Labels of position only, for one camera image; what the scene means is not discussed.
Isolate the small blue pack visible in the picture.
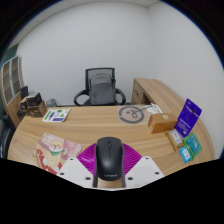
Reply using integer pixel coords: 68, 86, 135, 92
179, 146, 192, 164

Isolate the small black swivel chair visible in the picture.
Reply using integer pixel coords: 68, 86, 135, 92
19, 85, 30, 100

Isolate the white paper sheet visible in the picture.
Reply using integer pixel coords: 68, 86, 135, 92
143, 103, 164, 115

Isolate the black cardboard box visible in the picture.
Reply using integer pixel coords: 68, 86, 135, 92
25, 92, 43, 108

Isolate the small brown cardboard box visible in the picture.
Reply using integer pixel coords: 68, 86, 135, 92
19, 97, 29, 113

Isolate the large black leather chair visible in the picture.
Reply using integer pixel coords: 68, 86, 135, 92
0, 113, 16, 159

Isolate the black mesh office chair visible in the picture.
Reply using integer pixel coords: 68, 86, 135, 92
73, 67, 127, 107

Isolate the small tan box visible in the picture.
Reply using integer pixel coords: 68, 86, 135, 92
165, 128, 185, 152

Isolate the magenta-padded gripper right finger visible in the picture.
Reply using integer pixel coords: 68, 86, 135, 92
121, 143, 165, 189

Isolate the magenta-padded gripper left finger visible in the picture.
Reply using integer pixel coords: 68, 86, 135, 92
56, 143, 99, 189

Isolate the wooden shelf unit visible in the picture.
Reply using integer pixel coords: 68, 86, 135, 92
0, 55, 26, 128

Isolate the black computer mouse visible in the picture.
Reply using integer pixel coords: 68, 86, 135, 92
94, 136, 125, 183

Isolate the dark brown cardboard box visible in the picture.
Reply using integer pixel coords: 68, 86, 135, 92
27, 100, 48, 118

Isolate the purple hanging package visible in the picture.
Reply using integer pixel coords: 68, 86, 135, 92
174, 98, 203, 138

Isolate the white leaflet with coloured print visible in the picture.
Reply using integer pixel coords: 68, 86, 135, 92
41, 107, 72, 123

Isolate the orange-brown cardboard box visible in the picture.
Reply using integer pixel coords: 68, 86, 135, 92
147, 112, 178, 135

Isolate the grey backpack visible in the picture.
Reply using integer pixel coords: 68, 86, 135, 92
88, 73, 117, 106

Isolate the green flat pack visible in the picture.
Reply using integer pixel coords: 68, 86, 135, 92
183, 133, 203, 158

